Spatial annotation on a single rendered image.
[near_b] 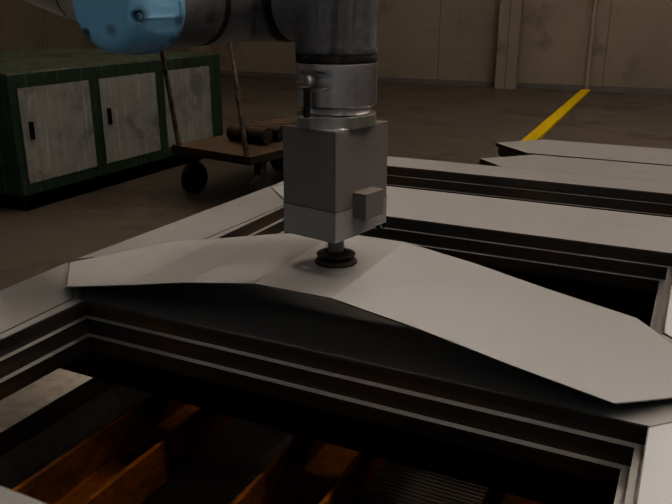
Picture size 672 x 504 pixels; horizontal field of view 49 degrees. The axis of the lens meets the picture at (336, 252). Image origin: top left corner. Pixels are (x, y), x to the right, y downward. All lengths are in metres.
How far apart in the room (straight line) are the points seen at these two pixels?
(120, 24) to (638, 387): 0.49
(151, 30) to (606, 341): 0.46
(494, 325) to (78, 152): 4.37
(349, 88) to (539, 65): 10.68
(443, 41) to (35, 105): 7.94
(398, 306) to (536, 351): 0.12
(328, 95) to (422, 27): 11.05
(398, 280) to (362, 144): 0.13
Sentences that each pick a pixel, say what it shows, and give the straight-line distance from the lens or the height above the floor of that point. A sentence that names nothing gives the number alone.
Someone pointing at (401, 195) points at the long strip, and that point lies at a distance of 1.22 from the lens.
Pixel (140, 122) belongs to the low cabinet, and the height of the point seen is 0.39.
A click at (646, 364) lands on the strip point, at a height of 0.88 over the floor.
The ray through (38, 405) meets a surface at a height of 0.68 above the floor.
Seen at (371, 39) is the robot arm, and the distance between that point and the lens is 0.68.
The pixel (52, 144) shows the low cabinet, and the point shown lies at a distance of 4.76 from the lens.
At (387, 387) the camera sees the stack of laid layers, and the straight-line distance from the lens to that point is 0.65.
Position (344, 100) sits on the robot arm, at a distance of 0.66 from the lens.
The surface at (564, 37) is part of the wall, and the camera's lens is 11.25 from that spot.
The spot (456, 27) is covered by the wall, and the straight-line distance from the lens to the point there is 11.56.
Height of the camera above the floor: 1.17
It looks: 19 degrees down
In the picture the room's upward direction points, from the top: straight up
